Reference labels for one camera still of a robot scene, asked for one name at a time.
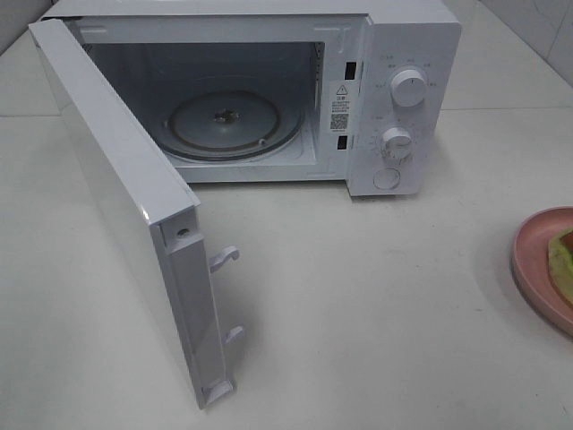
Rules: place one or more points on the round door release button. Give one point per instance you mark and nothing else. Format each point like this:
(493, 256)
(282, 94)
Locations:
(386, 179)

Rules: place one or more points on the white timer knob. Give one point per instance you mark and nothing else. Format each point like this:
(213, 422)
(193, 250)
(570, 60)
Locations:
(396, 143)

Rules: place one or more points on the white microwave door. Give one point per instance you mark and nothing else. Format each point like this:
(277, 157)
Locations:
(148, 209)

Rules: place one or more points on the pink round plate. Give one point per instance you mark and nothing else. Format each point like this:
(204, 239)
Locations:
(529, 261)

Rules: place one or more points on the sandwich with lettuce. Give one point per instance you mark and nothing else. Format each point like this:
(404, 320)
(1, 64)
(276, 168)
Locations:
(560, 263)

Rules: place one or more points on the glass turntable tray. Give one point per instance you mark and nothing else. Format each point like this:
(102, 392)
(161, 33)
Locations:
(226, 125)

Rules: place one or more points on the white warning label sticker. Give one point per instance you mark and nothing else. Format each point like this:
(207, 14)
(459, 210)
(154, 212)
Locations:
(342, 101)

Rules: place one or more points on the white microwave oven body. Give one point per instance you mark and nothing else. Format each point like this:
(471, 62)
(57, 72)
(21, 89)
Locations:
(158, 54)

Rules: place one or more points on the white upper power knob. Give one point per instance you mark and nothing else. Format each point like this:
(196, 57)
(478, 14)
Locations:
(408, 86)

